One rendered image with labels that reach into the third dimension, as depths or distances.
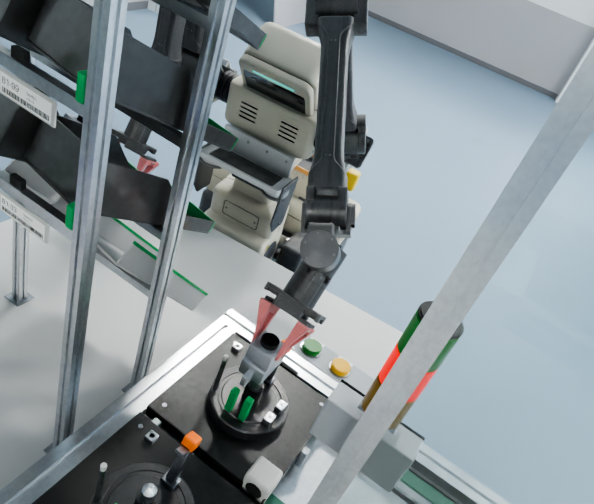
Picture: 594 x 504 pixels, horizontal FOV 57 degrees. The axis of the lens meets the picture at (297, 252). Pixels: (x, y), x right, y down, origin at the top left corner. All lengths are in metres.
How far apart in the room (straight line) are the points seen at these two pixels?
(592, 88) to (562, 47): 9.26
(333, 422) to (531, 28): 9.17
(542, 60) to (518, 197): 9.27
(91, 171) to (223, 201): 1.06
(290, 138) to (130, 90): 0.85
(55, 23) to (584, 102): 0.55
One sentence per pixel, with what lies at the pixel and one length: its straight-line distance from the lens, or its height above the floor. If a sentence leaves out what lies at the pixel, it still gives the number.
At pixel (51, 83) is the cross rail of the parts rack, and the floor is 1.47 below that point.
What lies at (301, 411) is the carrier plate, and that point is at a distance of 1.01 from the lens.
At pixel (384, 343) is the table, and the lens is 1.39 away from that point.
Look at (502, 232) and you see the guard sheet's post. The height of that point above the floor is 1.54.
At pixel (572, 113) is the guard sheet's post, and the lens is 0.44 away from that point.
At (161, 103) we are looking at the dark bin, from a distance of 0.72.
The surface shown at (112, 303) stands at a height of 0.86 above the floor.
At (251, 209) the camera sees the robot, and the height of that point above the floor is 0.88.
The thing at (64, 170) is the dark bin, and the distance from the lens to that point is 0.76.
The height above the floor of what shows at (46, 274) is 0.86.
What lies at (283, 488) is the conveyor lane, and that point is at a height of 0.92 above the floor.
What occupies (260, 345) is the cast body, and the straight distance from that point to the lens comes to 0.87.
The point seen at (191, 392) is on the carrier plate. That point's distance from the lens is 0.97.
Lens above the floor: 1.73
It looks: 34 degrees down
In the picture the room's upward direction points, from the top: 22 degrees clockwise
